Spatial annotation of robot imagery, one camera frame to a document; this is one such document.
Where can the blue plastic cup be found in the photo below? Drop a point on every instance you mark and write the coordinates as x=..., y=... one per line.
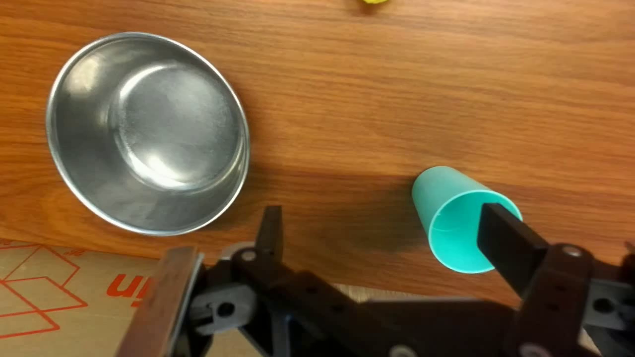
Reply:
x=457, y=219

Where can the wooden table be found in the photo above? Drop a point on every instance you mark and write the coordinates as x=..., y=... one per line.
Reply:
x=364, y=100

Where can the yellow toy corn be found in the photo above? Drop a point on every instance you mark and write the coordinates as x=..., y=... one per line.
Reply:
x=374, y=3

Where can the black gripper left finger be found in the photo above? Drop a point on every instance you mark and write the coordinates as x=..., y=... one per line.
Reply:
x=271, y=231

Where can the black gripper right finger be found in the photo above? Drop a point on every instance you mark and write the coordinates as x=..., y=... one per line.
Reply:
x=529, y=265

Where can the cardboard panel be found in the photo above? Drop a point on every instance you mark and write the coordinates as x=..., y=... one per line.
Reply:
x=66, y=298

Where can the metal bowl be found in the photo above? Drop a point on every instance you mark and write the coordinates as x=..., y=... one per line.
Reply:
x=149, y=132

